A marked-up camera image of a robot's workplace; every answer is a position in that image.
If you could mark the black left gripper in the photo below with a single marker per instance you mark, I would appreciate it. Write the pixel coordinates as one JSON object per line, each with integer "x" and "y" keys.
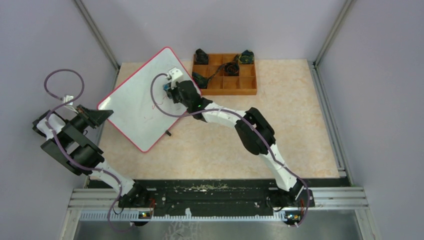
{"x": 94, "y": 118}

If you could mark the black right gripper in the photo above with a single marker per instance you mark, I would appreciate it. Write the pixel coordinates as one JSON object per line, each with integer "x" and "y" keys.
{"x": 171, "y": 91}

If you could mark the white whiteboard with red rim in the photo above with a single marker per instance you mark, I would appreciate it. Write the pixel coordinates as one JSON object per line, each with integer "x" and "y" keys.
{"x": 142, "y": 112}

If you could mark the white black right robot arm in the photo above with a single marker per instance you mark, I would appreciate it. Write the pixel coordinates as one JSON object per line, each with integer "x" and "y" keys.
{"x": 255, "y": 133}

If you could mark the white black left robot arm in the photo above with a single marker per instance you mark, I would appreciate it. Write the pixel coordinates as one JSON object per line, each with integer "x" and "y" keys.
{"x": 68, "y": 145}

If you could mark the black rolled cloth left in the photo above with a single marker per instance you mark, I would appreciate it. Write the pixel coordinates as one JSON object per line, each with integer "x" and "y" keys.
{"x": 201, "y": 57}

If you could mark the dark patterned long cloth strip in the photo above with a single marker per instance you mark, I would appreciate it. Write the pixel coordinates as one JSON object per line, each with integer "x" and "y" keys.
{"x": 212, "y": 75}

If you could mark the orange wooden compartment tray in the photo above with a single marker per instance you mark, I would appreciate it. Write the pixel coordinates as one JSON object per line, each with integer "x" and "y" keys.
{"x": 243, "y": 85}

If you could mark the dark rolled cloth right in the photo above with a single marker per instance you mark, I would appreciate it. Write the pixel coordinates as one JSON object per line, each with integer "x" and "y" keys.
{"x": 247, "y": 57}

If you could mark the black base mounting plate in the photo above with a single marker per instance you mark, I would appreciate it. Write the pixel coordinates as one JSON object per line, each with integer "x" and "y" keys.
{"x": 216, "y": 198}

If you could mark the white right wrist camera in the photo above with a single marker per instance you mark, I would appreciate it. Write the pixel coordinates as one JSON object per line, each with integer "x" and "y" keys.
{"x": 175, "y": 74}

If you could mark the aluminium left corner post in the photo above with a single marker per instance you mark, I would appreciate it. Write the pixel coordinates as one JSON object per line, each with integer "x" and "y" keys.
{"x": 97, "y": 33}

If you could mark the aluminium corner post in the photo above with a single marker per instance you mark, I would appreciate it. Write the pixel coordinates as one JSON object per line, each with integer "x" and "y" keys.
{"x": 97, "y": 33}
{"x": 336, "y": 27}

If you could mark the aluminium right corner post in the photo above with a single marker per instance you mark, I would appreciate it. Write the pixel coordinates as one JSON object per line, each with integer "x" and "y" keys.
{"x": 336, "y": 27}

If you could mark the aluminium front frame rail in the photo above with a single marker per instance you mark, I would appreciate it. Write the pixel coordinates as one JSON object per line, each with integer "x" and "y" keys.
{"x": 97, "y": 205}

